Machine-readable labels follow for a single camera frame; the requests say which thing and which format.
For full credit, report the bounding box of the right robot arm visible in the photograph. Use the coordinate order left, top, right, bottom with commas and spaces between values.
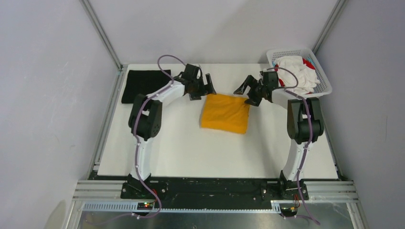
234, 70, 324, 200

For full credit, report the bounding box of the controller board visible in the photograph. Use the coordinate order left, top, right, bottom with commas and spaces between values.
280, 207, 298, 219
137, 202, 154, 210

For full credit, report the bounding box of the right controller board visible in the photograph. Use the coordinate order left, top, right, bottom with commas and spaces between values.
280, 207, 298, 219

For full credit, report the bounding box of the left corner aluminium post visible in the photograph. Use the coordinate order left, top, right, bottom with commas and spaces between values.
79, 0, 123, 71

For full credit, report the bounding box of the yellow t shirt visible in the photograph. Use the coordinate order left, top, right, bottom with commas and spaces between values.
200, 94, 250, 134

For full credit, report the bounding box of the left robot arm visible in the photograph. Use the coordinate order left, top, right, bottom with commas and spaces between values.
121, 64, 216, 198

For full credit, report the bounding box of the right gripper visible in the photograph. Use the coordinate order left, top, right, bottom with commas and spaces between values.
234, 74, 267, 106

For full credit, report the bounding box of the aluminium frame rail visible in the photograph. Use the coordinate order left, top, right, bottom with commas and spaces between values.
73, 180, 361, 213

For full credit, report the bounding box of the white plastic basket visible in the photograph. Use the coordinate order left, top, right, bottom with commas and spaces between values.
266, 48, 332, 97

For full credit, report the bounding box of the folded black t shirt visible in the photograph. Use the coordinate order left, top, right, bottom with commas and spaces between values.
121, 70, 170, 104

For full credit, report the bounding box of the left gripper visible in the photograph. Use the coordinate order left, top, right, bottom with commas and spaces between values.
189, 73, 215, 100

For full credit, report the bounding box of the left controller board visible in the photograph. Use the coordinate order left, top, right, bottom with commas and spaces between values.
137, 202, 154, 210

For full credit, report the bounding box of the corner aluminium post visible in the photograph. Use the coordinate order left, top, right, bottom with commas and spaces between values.
312, 0, 349, 54
79, 0, 123, 71

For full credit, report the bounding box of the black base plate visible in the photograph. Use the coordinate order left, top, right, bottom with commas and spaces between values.
120, 176, 309, 210

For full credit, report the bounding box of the right corner aluminium post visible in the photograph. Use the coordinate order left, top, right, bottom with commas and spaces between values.
312, 0, 349, 54

